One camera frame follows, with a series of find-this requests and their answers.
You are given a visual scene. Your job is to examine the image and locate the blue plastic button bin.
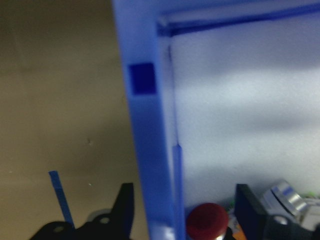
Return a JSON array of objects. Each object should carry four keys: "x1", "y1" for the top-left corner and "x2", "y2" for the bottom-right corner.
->
[{"x1": 111, "y1": 0, "x2": 320, "y2": 240}]

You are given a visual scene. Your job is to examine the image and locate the red mushroom push button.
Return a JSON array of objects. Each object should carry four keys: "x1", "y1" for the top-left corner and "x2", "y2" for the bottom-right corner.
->
[{"x1": 186, "y1": 202, "x2": 230, "y2": 240}]

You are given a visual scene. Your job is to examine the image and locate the white silver button orange block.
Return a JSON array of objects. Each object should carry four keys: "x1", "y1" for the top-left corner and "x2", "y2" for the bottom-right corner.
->
[{"x1": 259, "y1": 179, "x2": 309, "y2": 221}]

